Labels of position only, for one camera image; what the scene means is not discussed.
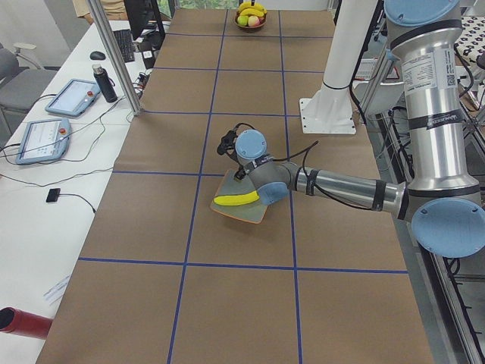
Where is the teach pendant far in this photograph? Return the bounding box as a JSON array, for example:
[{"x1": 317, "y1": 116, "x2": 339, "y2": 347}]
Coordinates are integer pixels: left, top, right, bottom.
[{"x1": 45, "y1": 79, "x2": 101, "y2": 117}]

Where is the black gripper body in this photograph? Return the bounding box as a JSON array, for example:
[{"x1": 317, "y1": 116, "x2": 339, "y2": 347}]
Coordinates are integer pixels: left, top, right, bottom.
[{"x1": 217, "y1": 129, "x2": 237, "y2": 155}]

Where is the grey square plate orange rim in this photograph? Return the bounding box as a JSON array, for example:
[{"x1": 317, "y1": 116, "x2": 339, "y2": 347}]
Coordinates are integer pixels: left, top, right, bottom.
[{"x1": 211, "y1": 169, "x2": 267, "y2": 224}]

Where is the yellow banana greenish tip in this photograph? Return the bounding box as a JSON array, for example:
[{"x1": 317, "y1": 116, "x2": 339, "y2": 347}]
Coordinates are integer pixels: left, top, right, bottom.
[{"x1": 213, "y1": 190, "x2": 259, "y2": 206}]

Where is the teach pendant near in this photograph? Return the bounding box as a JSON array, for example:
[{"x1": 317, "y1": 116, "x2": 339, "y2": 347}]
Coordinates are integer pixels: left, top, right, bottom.
[{"x1": 16, "y1": 118, "x2": 71, "y2": 165}]

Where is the black water bottle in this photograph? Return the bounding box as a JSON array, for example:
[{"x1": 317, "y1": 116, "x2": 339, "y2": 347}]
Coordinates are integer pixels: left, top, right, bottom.
[{"x1": 92, "y1": 64, "x2": 117, "y2": 103}]

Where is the teach pendant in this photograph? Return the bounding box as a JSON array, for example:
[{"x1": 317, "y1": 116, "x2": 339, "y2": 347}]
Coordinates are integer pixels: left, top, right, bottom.
[
  {"x1": 16, "y1": 118, "x2": 71, "y2": 165},
  {"x1": 45, "y1": 79, "x2": 101, "y2": 117}
]

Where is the grey office chair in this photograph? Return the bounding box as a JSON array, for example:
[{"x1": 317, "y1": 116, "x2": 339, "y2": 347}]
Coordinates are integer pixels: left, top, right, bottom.
[{"x1": 1, "y1": 42, "x2": 57, "y2": 135}]

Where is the aluminium frame post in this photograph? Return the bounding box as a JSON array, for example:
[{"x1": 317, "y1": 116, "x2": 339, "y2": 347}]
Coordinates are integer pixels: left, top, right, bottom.
[{"x1": 86, "y1": 0, "x2": 142, "y2": 116}]

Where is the red cylinder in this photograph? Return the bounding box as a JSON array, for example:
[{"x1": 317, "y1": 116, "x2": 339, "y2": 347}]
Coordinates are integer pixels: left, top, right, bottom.
[{"x1": 1, "y1": 307, "x2": 53, "y2": 340}]

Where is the small black box device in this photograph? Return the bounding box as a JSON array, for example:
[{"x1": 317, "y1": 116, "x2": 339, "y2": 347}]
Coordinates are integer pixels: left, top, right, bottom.
[{"x1": 45, "y1": 188, "x2": 61, "y2": 203}]

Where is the black keyboard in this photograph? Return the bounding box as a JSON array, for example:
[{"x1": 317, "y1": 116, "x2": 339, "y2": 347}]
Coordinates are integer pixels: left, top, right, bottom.
[{"x1": 113, "y1": 30, "x2": 135, "y2": 63}]

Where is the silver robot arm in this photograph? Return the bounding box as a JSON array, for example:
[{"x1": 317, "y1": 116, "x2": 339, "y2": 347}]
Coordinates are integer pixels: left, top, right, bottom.
[{"x1": 211, "y1": 1, "x2": 484, "y2": 258}]

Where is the brown paper table cover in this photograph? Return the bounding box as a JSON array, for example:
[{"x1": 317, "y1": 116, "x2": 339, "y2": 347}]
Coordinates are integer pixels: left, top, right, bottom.
[{"x1": 38, "y1": 9, "x2": 433, "y2": 363}]

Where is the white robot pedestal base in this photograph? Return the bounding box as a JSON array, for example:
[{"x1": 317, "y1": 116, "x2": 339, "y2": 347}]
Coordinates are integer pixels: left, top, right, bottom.
[{"x1": 299, "y1": 0, "x2": 378, "y2": 135}]

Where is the black computer mouse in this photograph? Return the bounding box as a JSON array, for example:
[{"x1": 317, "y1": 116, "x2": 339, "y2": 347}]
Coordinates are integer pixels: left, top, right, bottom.
[{"x1": 89, "y1": 51, "x2": 106, "y2": 61}]

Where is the black monitor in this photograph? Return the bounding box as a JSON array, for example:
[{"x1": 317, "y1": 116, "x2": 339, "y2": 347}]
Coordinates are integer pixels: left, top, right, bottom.
[{"x1": 124, "y1": 0, "x2": 165, "y2": 40}]

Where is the fruit basket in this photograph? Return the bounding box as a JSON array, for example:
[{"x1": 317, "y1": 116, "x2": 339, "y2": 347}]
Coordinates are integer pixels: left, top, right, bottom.
[{"x1": 234, "y1": 1, "x2": 268, "y2": 30}]

